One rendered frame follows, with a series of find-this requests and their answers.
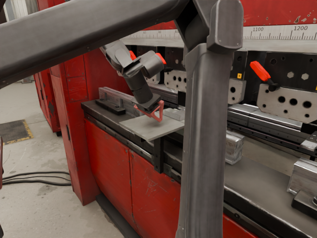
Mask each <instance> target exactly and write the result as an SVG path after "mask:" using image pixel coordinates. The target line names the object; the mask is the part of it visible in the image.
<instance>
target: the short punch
mask: <svg viewBox="0 0 317 238"><path fill-rule="evenodd" d="M185 101H186V93H185V92H181V91H178V99H177V104H178V105H179V109H181V110H184V111H185Z"/></svg>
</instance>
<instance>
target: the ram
mask: <svg viewBox="0 0 317 238"><path fill-rule="evenodd" d="M239 1H241V4H242V6H243V10H244V16H243V27H246V26H282V25H307V24H317V0H239ZM172 29H177V28H176V26H175V24H174V22H173V20H172V21H170V22H166V23H165V22H163V23H160V24H157V25H153V26H151V27H148V28H145V29H143V30H142V31H148V30H172ZM120 40H121V41H122V42H123V43H124V45H144V46H165V47H184V42H183V40H182V39H152V38H121V39H120ZM238 50H246V51H275V52H295V53H315V54H317V40H304V39H243V40H242V48H240V49H238Z"/></svg>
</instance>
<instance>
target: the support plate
mask: <svg viewBox="0 0 317 238"><path fill-rule="evenodd" d="M165 110H166V111H169V112H175V111H177V110H174V109H171V108H168V109H165ZM165 110H163V116H162V121H161V122H158V121H157V120H155V119H154V118H153V117H151V118H150V117H148V116H147V115H143V116H140V117H136V118H133V119H129V120H125V121H122V122H119V125H121V126H122V127H124V128H126V129H128V130H129V131H131V132H133V133H134V134H136V135H138V136H139V137H141V138H143V139H145V140H146V141H148V142H149V141H151V140H154V139H157V138H159V137H162V136H165V135H167V134H170V133H172V132H175V131H178V130H180V129H182V128H184V120H181V122H180V121H177V120H175V119H172V118H169V117H167V116H164V114H165ZM157 112H158V113H157ZM157 112H155V115H156V116H157V117H158V118H159V111H157Z"/></svg>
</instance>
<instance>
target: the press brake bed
mask: <svg viewBox="0 0 317 238"><path fill-rule="evenodd" d="M83 112H84V124H85V131H86V138H87V144H88V151H89V158H90V165H91V171H92V174H93V176H94V178H95V180H96V182H97V184H98V187H99V189H100V190H101V191H102V193H101V194H99V195H97V196H95V197H96V201H97V203H98V204H99V205H100V206H101V208H102V209H103V210H104V212H105V213H106V214H107V215H108V217H109V218H110V219H111V220H112V222H113V223H114V224H115V226H116V227H117V228H118V229H119V231H120V232H121V233H122V235H123V236H124V237H125V238H175V235H176V231H177V229H178V221H179V211H180V195H181V178H182V172H181V171H180V170H178V169H176V168H175V167H173V166H172V165H170V164H168V163H167V162H165V161H164V171H163V172H162V173H161V174H159V173H158V172H157V171H155V170H154V154H153V153H151V152H149V151H148V150H146V149H145V148H143V147H141V146H140V145H138V144H137V143H135V142H134V141H132V140H131V139H129V138H127V137H126V136H124V135H123V134H121V133H119V132H118V131H116V130H115V129H113V128H112V127H110V126H108V125H107V124H105V123H104V122H102V121H101V120H99V119H97V118H96V117H94V116H93V115H91V114H89V113H88V112H86V111H85V110H84V111H83ZM223 238H285V237H284V236H282V235H281V234H279V233H277V232H276V231H274V230H273V229H271V228H269V227H268V226H267V225H265V224H263V223H261V222H260V221H258V220H257V219H255V218H254V217H252V216H250V215H249V214H247V213H246V212H244V211H243V210H241V209H240V208H238V207H236V206H235V205H233V204H232V203H230V202H228V201H227V200H225V199H224V200H223Z"/></svg>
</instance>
